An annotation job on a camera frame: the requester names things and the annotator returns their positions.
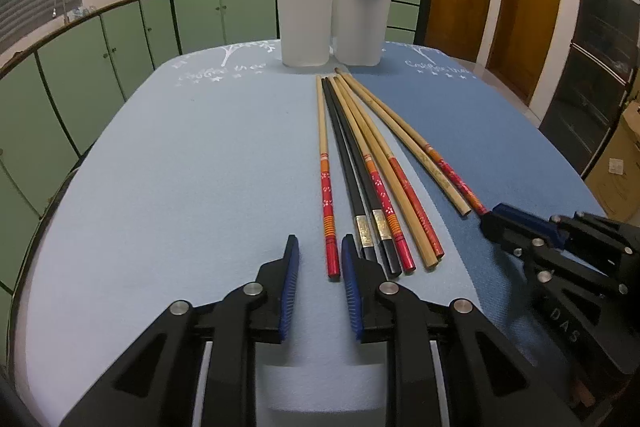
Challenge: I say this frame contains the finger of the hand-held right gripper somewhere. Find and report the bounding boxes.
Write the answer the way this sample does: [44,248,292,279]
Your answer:
[492,203,640,260]
[480,209,632,303]

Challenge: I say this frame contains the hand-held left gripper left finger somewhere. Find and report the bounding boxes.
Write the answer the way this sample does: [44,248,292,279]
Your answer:
[59,234,301,427]

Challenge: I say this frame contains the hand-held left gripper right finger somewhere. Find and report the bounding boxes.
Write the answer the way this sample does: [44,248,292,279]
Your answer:
[341,234,583,427]

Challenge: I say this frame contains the red-ended bamboo chopstick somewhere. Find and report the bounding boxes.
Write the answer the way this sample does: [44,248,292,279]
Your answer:
[345,73,490,216]
[331,77,417,273]
[342,74,447,258]

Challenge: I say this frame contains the plain bamboo chopstick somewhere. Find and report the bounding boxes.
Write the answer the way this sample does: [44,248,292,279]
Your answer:
[338,74,442,270]
[333,67,472,217]

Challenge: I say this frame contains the black chopstick with gold band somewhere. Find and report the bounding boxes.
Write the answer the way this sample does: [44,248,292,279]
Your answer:
[326,77,403,280]
[321,77,377,262]

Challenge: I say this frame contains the red and black utensils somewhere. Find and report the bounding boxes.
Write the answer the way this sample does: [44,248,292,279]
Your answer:
[315,75,341,279]

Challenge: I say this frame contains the white double utensil holder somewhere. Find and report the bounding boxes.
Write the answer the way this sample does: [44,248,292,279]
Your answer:
[275,0,395,68]

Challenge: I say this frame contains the cardboard box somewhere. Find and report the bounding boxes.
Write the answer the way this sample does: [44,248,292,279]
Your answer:
[584,99,640,223]

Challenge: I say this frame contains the dark blue table mat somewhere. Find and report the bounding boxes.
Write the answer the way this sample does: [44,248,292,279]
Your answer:
[345,39,608,368]

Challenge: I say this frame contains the light blue table mat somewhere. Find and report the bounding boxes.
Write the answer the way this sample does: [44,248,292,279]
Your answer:
[20,38,501,427]

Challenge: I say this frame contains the black cabinet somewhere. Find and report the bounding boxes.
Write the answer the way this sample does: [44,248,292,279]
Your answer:
[539,0,640,180]

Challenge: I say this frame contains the plain wooden door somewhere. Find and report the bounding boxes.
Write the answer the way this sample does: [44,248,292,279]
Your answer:
[487,0,565,105]

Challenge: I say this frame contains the green base cabinets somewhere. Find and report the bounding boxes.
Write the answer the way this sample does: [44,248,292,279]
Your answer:
[0,0,433,298]

